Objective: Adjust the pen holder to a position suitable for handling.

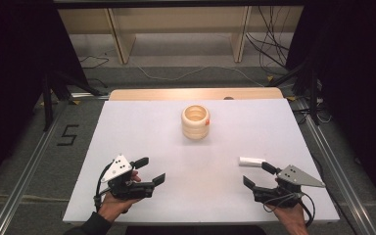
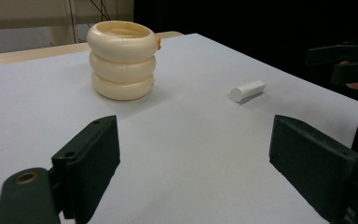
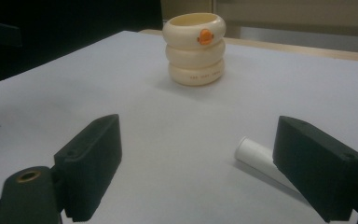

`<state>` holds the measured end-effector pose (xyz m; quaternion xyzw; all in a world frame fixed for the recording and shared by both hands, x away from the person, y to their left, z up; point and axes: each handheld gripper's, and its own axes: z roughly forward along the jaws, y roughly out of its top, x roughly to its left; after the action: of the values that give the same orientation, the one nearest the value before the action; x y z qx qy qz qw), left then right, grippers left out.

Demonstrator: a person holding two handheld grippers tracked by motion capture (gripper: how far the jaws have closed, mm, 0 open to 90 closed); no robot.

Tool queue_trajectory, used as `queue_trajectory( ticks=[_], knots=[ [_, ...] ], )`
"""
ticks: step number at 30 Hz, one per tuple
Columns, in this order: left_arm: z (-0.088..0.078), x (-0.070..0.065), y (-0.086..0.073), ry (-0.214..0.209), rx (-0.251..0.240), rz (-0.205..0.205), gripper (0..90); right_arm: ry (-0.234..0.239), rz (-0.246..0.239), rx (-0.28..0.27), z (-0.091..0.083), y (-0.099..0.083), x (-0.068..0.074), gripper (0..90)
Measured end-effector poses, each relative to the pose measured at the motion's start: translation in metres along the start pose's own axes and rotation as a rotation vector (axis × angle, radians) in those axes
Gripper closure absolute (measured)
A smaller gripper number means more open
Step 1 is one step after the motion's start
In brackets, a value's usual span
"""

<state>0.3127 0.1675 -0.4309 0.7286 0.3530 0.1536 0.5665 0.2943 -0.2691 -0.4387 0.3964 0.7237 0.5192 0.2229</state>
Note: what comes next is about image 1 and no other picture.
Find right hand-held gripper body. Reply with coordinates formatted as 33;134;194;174
252;164;327;209

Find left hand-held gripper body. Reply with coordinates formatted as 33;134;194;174
100;154;157;201

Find white cylinder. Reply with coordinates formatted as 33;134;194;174
238;156;267;168

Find person's left hand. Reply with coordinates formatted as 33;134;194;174
97;169;143;224

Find person's right hand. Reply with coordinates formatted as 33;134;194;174
265;177;309;230

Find black panel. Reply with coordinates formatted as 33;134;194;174
124;224;268;235

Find light wooden table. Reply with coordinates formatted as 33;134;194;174
109;86;285;102

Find black metal stand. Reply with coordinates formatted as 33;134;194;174
40;70;103;132
269;53;321;127

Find black curtain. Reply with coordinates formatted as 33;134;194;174
0;0;90;194
286;0;376;214

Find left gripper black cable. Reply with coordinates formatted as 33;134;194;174
93;162;113;213

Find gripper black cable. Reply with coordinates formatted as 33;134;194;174
261;191;317;228
93;162;113;213

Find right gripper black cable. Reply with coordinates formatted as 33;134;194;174
261;191;317;228

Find aluminium floor rail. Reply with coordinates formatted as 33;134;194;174
294;97;376;235
0;100;71;235

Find black floor cables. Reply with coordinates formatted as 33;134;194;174
292;106;333;125

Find short aluminium rail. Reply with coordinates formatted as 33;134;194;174
70;92;111;100

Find white floor cable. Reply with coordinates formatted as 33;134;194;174
136;64;266;88

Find thin black floor cable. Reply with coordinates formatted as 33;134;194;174
78;54;111;90

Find beige wooden desk frame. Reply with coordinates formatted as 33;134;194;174
58;5;306;66

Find bundle of black cables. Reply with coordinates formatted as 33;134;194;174
244;5;296;71

